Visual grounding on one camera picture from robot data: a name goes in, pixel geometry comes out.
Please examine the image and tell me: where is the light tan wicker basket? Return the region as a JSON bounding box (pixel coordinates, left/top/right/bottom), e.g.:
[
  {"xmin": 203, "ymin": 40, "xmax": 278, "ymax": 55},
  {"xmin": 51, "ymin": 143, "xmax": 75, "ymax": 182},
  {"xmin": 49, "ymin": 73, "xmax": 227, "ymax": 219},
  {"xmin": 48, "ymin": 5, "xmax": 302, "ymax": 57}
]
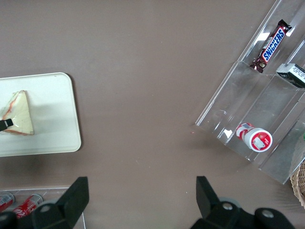
[{"xmin": 290, "ymin": 160, "xmax": 305, "ymax": 209}]

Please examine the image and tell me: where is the lower red cola can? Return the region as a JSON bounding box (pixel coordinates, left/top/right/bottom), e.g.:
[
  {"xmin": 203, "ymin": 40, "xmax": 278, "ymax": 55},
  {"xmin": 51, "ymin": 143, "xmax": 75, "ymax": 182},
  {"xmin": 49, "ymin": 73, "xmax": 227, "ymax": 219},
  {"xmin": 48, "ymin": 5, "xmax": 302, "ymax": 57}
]
[{"xmin": 0, "ymin": 192, "xmax": 15, "ymax": 213}]

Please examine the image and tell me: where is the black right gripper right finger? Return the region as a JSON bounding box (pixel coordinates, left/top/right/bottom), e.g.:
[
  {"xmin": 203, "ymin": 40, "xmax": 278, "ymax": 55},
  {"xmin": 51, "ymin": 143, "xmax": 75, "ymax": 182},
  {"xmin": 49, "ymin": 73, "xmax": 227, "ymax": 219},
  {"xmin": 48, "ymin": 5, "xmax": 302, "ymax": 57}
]
[{"xmin": 189, "ymin": 176, "xmax": 296, "ymax": 229}]

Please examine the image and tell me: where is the small black carton box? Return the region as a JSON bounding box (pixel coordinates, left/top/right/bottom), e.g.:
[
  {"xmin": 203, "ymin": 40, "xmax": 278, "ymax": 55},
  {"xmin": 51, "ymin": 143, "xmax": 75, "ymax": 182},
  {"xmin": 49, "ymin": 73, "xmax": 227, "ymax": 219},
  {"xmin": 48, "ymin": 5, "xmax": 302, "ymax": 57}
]
[{"xmin": 275, "ymin": 62, "xmax": 305, "ymax": 89}]

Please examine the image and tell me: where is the white rectangular plastic tray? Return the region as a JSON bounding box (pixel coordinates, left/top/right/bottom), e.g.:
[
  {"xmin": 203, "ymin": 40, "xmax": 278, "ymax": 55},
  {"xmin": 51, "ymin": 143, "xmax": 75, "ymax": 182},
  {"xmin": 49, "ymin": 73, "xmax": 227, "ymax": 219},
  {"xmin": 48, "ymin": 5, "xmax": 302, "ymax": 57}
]
[{"xmin": 0, "ymin": 72, "xmax": 82, "ymax": 157}]

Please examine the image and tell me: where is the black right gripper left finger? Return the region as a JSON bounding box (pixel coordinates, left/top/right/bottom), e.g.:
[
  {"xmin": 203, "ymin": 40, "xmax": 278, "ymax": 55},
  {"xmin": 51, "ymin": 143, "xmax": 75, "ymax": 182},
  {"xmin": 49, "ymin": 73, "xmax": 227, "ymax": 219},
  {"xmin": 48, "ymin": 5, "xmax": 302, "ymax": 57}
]
[{"xmin": 0, "ymin": 176, "xmax": 90, "ymax": 229}]

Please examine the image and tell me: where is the upper red cola can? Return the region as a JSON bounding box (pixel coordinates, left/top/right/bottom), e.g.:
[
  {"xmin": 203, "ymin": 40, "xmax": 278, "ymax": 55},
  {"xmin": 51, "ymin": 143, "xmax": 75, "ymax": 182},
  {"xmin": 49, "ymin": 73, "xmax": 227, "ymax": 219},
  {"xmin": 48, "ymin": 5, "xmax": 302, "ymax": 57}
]
[{"xmin": 12, "ymin": 194, "xmax": 44, "ymax": 219}]

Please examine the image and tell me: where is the clear acrylic stepped display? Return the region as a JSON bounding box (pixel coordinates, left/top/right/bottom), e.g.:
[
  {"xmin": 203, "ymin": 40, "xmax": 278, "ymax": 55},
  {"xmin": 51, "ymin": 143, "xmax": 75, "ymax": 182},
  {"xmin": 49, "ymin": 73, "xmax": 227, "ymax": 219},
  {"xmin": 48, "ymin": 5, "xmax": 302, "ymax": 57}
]
[{"xmin": 195, "ymin": 0, "xmax": 305, "ymax": 185}]

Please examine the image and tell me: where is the red cola can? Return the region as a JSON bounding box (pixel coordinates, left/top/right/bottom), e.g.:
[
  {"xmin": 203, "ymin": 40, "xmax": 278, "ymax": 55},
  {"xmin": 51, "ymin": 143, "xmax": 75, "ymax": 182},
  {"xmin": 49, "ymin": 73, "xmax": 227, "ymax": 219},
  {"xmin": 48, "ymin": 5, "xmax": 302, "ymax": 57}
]
[
  {"xmin": 0, "ymin": 192, "xmax": 15, "ymax": 213},
  {"xmin": 12, "ymin": 194, "xmax": 44, "ymax": 219}
]

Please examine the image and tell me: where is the Snickers chocolate bar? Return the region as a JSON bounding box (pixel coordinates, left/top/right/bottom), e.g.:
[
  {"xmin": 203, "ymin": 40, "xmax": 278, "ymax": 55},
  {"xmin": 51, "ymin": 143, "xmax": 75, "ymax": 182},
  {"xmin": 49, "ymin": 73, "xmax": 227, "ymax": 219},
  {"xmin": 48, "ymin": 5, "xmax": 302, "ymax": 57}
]
[{"xmin": 249, "ymin": 19, "xmax": 293, "ymax": 73}]

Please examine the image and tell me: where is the clear acrylic bottle rack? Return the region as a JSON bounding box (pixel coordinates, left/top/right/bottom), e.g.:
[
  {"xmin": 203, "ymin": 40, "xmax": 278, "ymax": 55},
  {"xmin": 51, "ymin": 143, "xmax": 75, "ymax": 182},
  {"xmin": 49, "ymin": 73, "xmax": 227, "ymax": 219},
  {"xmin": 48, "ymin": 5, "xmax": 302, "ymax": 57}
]
[{"xmin": 0, "ymin": 187, "xmax": 87, "ymax": 229}]

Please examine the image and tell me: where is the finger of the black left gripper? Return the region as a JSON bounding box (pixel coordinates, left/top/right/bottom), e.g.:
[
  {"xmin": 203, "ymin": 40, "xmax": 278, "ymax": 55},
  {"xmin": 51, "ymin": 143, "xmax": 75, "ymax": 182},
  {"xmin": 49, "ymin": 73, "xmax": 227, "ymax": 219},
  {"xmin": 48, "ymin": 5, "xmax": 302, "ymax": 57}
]
[{"xmin": 0, "ymin": 118, "xmax": 14, "ymax": 132}]

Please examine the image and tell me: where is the red white yogurt cup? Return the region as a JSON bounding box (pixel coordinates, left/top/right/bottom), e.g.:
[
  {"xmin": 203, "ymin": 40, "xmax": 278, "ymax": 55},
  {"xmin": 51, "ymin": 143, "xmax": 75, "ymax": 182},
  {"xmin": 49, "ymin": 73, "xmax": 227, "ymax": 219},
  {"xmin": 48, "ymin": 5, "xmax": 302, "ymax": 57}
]
[{"xmin": 235, "ymin": 122, "xmax": 273, "ymax": 153}]

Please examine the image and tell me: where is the triangular sandwich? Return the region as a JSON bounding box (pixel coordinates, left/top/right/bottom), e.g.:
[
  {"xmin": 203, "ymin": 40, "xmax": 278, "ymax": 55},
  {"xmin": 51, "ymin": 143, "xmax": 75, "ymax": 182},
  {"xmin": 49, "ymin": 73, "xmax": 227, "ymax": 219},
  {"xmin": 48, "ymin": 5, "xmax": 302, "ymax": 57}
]
[{"xmin": 0, "ymin": 90, "xmax": 35, "ymax": 136}]

